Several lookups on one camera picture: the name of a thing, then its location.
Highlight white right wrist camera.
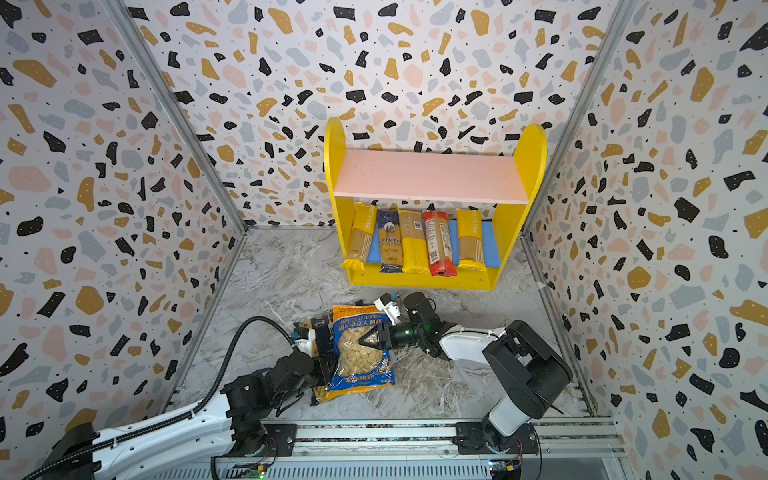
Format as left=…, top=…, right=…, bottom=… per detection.
left=382, top=301, right=401, bottom=325

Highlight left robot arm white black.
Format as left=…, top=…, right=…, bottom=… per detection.
left=29, top=319, right=336, bottom=479

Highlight left aluminium corner post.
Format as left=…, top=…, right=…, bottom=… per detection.
left=104, top=1, right=248, bottom=236

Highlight dark blue spaghetti pack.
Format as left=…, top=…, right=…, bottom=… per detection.
left=377, top=210, right=403, bottom=273

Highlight aluminium corner post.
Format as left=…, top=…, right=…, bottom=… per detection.
left=104, top=1, right=248, bottom=236
left=520, top=0, right=637, bottom=239

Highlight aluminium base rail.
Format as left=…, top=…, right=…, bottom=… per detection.
left=122, top=418, right=634, bottom=479

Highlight yellow Pastatime spaghetti pack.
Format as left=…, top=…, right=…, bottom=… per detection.
left=341, top=202, right=378, bottom=272

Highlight black corrugated cable conduit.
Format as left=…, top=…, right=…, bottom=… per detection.
left=20, top=316, right=296, bottom=480

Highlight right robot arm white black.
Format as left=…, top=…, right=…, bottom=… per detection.
left=358, top=292, right=572, bottom=455

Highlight blue orange orecchiette bag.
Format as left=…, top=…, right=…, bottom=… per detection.
left=326, top=306, right=395, bottom=401

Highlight clear black penne bag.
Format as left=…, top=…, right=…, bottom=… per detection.
left=299, top=313, right=338, bottom=406

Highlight right aluminium corner post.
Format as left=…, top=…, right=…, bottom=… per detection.
left=520, top=0, right=637, bottom=239

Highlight yellow shelf pink blue boards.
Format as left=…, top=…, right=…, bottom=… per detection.
left=324, top=118, right=548, bottom=291

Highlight red spaghetti pack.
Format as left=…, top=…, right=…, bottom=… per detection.
left=423, top=211, right=457, bottom=277

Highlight plain yellow spaghetti pack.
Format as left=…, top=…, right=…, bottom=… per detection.
left=398, top=210, right=429, bottom=275

